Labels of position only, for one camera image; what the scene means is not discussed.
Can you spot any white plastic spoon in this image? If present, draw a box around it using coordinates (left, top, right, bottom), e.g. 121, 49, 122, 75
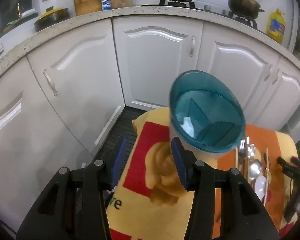
254, 176, 267, 202

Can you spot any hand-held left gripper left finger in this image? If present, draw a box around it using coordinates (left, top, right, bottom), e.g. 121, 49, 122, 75
16, 136, 128, 240

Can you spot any speckled kitchen countertop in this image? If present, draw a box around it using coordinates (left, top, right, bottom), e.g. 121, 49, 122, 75
0, 5, 300, 85

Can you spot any dark lidded pot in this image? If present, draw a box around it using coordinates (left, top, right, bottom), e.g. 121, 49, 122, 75
221, 0, 265, 14

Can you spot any black gas stove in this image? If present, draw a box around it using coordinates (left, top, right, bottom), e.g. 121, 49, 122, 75
141, 0, 258, 29

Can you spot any large metal spoon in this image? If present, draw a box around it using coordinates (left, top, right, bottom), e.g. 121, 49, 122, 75
249, 159, 263, 188

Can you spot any white cabinet door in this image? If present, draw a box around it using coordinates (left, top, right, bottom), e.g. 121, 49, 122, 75
250, 55, 300, 133
112, 17, 204, 110
27, 17, 125, 155
0, 57, 95, 230
197, 21, 280, 130

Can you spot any yellow lidded black pan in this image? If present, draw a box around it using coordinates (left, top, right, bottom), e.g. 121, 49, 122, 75
34, 6, 70, 32

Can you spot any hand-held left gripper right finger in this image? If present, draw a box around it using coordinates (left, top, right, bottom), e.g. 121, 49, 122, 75
171, 137, 280, 240

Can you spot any brown wooden chopstick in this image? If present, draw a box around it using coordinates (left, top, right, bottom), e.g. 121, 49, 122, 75
263, 148, 268, 205

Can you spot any crumpled white tissue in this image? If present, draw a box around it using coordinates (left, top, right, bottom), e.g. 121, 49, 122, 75
181, 117, 195, 137

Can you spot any yellow cooking oil bottle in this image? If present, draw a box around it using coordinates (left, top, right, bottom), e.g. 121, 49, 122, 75
267, 9, 286, 43

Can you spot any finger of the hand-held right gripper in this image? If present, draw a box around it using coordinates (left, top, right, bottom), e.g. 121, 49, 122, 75
277, 156, 300, 170
282, 167, 298, 178

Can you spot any printed orange yellow cloth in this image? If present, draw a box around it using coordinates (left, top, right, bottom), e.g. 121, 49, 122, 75
107, 106, 298, 240

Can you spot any teal and white utensil holder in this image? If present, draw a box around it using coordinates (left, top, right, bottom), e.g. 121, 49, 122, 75
168, 70, 246, 164

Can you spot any black ribbed floor mat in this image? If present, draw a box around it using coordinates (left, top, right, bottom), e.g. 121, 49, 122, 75
94, 106, 150, 170

